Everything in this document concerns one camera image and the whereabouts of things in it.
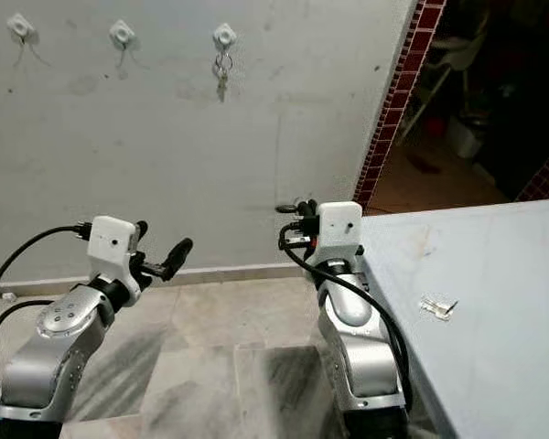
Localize white high chair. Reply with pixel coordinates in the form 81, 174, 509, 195
412, 32, 495, 120

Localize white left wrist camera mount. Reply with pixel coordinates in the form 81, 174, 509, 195
89, 216, 140, 284

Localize short black left arm cable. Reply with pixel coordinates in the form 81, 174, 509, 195
0, 298, 60, 403

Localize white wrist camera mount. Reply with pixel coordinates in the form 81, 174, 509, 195
89, 216, 140, 284
316, 200, 366, 268

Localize white wall hook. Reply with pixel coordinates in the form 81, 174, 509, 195
108, 20, 138, 51
211, 23, 239, 54
6, 12, 38, 42

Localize white plastic container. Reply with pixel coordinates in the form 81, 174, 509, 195
444, 114, 484, 161

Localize hanging silver keys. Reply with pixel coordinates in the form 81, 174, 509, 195
211, 50, 234, 103

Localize pale blue plastic table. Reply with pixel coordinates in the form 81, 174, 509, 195
357, 197, 549, 439

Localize silver key bunch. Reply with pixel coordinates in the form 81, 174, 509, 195
418, 294, 459, 322

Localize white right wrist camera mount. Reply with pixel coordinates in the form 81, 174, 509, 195
316, 200, 366, 268

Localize long black left arm cable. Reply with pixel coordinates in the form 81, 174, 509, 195
0, 222, 97, 408

